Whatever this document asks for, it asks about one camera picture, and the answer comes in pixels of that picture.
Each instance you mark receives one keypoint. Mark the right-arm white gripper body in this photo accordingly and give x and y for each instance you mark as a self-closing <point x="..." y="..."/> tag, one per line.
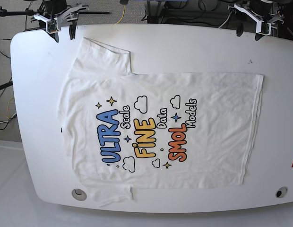
<point x="71" y="13"/>

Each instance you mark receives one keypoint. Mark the left-arm white gripper body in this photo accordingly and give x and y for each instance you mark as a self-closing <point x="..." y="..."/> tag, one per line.
<point x="257" y="11"/>

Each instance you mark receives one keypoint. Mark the white printed T-shirt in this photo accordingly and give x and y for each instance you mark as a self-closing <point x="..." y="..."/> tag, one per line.
<point x="124" y="131"/>

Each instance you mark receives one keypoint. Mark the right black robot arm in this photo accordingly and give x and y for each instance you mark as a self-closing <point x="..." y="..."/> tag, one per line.
<point x="53" y="13"/>

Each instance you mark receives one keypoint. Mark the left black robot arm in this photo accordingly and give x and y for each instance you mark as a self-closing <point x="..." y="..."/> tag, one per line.
<point x="243" y="17"/>

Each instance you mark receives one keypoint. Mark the black tripod stand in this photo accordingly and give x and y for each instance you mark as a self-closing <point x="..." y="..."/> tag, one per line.
<point x="30" y="12"/>

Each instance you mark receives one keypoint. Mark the right table grommet hole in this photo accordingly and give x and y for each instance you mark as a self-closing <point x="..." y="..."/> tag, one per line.
<point x="281" y="192"/>

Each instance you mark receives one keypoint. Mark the table grommet hole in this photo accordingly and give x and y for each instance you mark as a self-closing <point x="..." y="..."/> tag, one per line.
<point x="79" y="195"/>
<point x="281" y="192"/>

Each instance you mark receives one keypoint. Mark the left table grommet hole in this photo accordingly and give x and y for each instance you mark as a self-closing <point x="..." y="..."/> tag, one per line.
<point x="79" y="195"/>

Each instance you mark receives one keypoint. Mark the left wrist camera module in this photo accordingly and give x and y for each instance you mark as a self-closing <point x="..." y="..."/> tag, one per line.
<point x="263" y="28"/>

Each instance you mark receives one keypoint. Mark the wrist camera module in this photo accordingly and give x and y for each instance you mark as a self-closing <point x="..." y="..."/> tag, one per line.
<point x="52" y="26"/>
<point x="263" y="28"/>

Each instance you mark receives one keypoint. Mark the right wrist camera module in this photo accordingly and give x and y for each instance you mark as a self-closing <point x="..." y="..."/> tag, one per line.
<point x="52" y="26"/>

